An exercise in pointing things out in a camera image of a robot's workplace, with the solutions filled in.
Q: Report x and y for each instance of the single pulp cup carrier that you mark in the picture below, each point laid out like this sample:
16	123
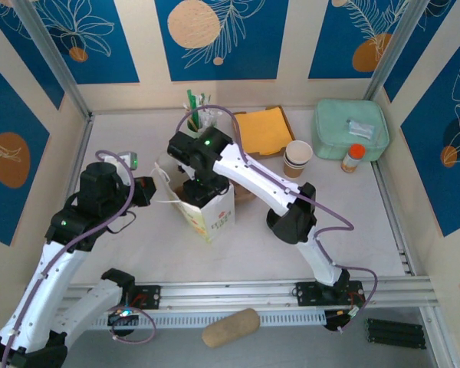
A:
178	191

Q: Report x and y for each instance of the white paper bag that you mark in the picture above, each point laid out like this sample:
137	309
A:
218	218

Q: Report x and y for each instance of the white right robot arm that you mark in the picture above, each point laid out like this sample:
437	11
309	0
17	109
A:
253	172

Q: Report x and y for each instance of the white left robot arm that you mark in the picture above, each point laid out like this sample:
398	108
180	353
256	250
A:
57	276

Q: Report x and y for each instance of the mint green utensil cup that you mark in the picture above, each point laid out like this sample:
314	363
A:
193	134

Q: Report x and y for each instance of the plain white wrapped straw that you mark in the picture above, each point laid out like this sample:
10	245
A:
211	120
217	115

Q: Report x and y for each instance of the wooden stirrer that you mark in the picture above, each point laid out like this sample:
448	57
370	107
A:
188	117

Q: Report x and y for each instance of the green wrapped straw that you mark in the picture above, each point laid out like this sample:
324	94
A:
192	101

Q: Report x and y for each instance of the white printed wrapped straw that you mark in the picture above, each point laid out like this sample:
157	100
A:
202	100

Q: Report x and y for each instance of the pulp cup carrier stack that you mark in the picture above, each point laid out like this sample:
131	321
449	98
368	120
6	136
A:
245	197

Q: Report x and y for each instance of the cardboard napkin tray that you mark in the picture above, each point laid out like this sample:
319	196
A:
264	156

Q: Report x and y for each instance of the yellow napkin stack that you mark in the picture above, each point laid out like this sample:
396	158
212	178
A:
264	128

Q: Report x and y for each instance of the brown paper cup stack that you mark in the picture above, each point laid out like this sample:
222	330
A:
297	157

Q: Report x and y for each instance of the black base connector board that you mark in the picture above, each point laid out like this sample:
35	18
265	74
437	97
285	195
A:
122	318
341	320

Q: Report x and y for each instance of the mint green zip pouch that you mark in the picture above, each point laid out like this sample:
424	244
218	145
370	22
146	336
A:
345	111

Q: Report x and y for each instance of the orange capped bottle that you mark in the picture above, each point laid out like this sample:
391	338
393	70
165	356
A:
353	159

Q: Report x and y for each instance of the small clear plastic packet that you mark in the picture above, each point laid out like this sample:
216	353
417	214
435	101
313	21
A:
360	127

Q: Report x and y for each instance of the brown cork roll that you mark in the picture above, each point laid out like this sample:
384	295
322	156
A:
230	327

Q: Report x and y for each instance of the black ridged block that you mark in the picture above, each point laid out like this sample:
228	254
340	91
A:
395	333

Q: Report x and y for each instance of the aluminium frame post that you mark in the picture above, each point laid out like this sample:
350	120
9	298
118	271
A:
396	50
54	57

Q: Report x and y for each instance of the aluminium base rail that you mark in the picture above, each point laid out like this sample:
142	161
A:
230	293

